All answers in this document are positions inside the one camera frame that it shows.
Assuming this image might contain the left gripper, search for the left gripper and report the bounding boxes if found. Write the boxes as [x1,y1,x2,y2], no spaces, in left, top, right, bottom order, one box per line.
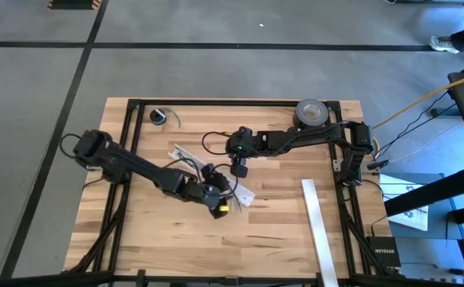
[198,163,233,219]

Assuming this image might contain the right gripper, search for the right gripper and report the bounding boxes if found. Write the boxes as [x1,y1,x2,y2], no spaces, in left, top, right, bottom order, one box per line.
[224,126,265,179]

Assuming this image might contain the bundle of coloured wires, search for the bundle of coloured wires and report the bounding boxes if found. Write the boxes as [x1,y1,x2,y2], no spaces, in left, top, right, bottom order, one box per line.
[178,154,244,214]

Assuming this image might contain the white slotted cable duct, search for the white slotted cable duct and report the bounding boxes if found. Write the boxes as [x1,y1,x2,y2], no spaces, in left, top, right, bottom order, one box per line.
[167,143,257,208]

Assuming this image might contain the white duct cover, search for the white duct cover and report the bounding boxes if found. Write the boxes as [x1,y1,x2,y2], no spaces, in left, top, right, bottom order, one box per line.
[300,179,340,287]

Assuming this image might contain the white marker sheet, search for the white marker sheet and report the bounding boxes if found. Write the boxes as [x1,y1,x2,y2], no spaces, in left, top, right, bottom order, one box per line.
[378,173,431,232]

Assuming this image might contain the black stand beams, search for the black stand beams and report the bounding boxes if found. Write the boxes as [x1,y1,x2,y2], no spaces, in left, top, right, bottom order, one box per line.
[383,59,464,240]

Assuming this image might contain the person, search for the person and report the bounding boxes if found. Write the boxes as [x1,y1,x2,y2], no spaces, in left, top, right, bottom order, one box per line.
[429,14,464,55]

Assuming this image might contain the black orange striped mat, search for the black orange striped mat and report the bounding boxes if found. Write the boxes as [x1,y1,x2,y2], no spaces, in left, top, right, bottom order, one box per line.
[47,0,102,11]

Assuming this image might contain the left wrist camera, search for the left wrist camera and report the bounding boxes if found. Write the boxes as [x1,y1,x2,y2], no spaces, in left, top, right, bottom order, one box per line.
[212,177,231,195]

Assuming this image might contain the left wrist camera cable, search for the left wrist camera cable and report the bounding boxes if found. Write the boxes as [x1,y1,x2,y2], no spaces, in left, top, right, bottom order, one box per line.
[163,157,240,202]

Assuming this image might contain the black aluminium table frame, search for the black aluminium table frame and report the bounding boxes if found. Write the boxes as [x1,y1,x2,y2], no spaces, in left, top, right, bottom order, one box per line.
[62,97,392,287]

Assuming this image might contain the large duct tape roll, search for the large duct tape roll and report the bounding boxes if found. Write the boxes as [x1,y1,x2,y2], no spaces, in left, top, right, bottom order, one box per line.
[293,97,330,129]

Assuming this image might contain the small black wire spool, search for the small black wire spool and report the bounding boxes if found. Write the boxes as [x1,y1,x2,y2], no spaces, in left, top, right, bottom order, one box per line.
[148,108,168,127]

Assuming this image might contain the black network switch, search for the black network switch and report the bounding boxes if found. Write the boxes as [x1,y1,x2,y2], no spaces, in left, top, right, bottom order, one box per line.
[365,235,403,269]

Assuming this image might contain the yellow extension cord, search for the yellow extension cord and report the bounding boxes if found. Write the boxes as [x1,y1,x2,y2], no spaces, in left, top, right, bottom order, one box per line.
[371,68,464,155]

